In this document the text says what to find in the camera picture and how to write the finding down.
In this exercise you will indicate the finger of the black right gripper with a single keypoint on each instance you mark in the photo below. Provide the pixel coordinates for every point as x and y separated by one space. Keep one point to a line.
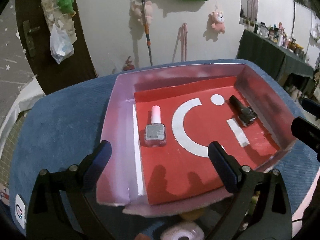
311 107
306 132

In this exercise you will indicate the orange grey mop handle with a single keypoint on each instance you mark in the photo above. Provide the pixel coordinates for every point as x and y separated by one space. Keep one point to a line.
147 33

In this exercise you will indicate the pink nail polish bottle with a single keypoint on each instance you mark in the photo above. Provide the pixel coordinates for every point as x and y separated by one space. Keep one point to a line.
155 134

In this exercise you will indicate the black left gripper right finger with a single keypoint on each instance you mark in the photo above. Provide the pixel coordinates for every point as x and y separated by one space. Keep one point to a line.
260 208

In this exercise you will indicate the red small fire extinguisher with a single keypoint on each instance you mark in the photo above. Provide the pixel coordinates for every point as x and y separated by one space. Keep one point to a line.
128 65

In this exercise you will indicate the green plush toy on door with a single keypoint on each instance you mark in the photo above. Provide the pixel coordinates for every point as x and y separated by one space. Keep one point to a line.
66 6

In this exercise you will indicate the white plastic bag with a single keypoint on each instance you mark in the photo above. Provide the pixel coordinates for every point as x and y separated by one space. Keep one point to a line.
61 47

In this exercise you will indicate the dark green covered side table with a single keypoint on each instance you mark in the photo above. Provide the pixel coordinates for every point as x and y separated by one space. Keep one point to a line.
272 59

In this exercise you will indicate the black nail polish bottle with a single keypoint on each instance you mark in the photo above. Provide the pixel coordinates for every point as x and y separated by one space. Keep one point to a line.
246 114

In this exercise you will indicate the pink plush pig toy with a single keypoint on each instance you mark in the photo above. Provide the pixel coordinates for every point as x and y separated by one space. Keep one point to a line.
142 13

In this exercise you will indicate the blue fuzzy table cover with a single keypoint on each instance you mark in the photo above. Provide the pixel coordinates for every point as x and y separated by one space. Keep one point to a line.
63 127

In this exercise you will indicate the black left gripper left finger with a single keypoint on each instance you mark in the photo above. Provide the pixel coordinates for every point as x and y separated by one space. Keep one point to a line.
47 217

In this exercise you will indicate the pink red cardboard tray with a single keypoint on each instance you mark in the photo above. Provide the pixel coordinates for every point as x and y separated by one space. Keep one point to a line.
195 109

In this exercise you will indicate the dark wooden door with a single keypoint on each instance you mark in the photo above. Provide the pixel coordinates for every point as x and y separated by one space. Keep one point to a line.
35 19

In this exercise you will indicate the pink plush hamster toy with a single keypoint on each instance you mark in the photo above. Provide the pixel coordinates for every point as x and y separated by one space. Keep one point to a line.
218 22

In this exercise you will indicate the white pink round device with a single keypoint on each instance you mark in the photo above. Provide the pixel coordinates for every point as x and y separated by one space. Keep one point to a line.
183 230

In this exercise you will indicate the smartphone with lit screen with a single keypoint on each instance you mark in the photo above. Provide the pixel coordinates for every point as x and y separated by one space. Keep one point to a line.
19 211

